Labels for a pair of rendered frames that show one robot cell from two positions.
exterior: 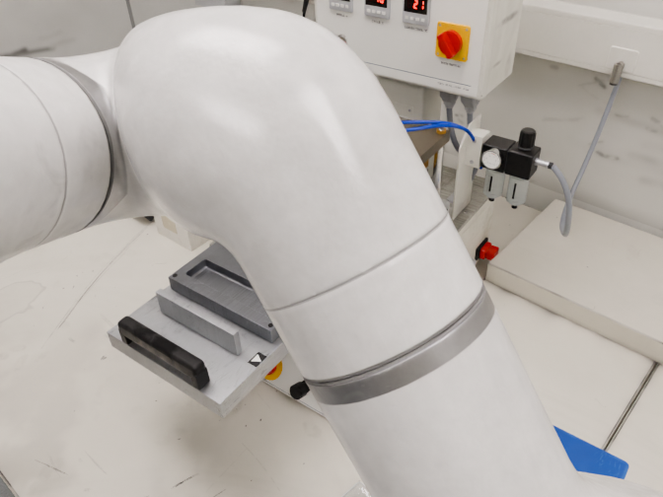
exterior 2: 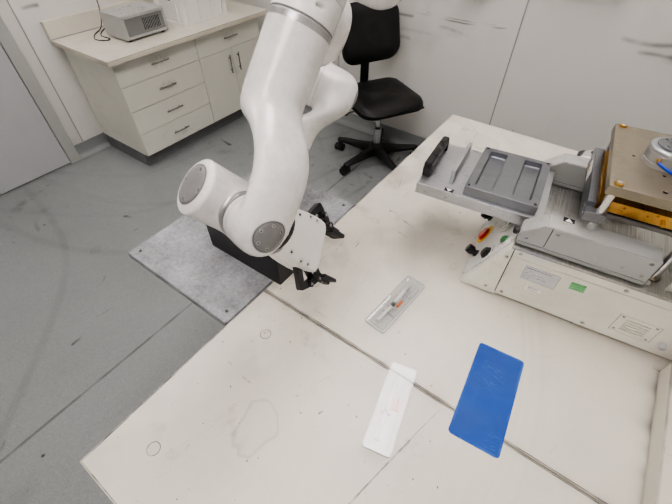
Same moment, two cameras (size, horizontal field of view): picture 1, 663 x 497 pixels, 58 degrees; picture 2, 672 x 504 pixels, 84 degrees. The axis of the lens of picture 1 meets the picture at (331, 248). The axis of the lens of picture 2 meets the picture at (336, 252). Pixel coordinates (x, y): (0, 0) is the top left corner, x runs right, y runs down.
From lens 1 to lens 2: 0.62 m
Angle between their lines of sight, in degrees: 59
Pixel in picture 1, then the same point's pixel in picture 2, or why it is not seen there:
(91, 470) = (402, 193)
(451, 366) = (270, 14)
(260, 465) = (424, 248)
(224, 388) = (426, 182)
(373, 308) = not seen: outside the picture
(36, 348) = not seen: hidden behind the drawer
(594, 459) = (492, 431)
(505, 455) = (259, 48)
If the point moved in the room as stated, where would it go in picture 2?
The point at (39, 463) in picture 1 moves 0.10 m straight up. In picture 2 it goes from (400, 178) to (404, 153)
